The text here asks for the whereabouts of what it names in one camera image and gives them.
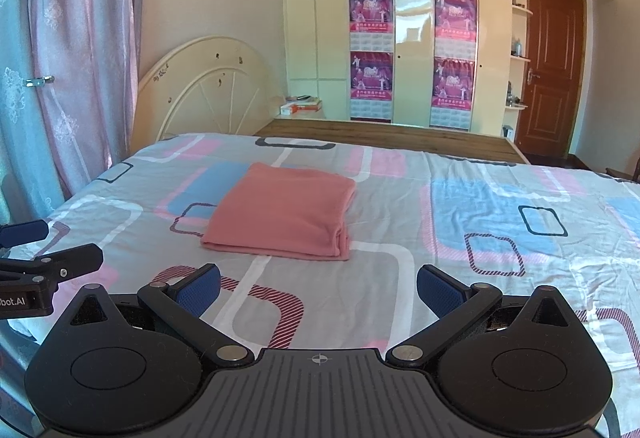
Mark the patterned bedsheet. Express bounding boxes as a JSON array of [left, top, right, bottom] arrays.
[[0, 132, 640, 438]]

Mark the wooden bed board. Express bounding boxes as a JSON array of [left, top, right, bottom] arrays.
[[254, 118, 532, 165]]

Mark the white and red box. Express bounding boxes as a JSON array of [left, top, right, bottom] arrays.
[[280, 100, 324, 115]]

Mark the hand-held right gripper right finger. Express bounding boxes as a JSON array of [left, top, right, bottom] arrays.
[[386, 264, 578, 367]]

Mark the brown wooden door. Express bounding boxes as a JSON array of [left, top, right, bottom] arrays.
[[515, 0, 586, 159]]

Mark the pink knit sweater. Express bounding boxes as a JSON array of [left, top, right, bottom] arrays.
[[201, 162, 357, 262]]

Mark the cream corner shelf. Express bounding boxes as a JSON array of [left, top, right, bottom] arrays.
[[505, 0, 534, 112]]

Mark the cream round headboard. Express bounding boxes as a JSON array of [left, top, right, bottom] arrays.
[[131, 36, 275, 154]]

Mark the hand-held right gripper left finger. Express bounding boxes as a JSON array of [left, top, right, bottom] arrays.
[[60, 264, 254, 367]]

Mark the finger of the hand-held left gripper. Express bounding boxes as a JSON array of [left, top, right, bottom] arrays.
[[0, 219, 50, 249], [0, 243, 104, 285]]

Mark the purple calendar poster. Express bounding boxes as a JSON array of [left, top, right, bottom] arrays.
[[349, 51, 394, 122], [349, 0, 395, 52], [433, 0, 478, 58], [430, 57, 475, 128]]

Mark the pink and blue sheer curtain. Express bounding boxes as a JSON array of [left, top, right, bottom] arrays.
[[0, 0, 152, 229]]

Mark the dark wooden chair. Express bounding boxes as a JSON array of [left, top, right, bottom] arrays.
[[605, 162, 640, 182]]

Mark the cream wardrobe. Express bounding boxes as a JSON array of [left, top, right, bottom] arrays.
[[280, 0, 616, 129]]

